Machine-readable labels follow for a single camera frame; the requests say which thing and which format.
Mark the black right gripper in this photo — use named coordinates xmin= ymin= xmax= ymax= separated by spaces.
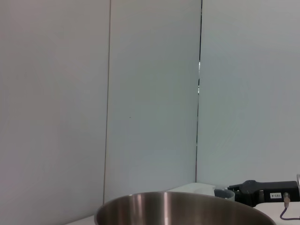
xmin=227 ymin=180 xmax=299 ymax=208

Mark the clear plastic cup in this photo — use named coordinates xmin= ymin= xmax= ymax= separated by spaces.
xmin=213 ymin=186 xmax=236 ymax=202

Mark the stainless steel mixing bowl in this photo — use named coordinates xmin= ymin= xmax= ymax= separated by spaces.
xmin=94 ymin=191 xmax=277 ymax=225

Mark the right arm connector cable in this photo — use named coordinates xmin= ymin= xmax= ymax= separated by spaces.
xmin=280 ymin=192 xmax=300 ymax=222

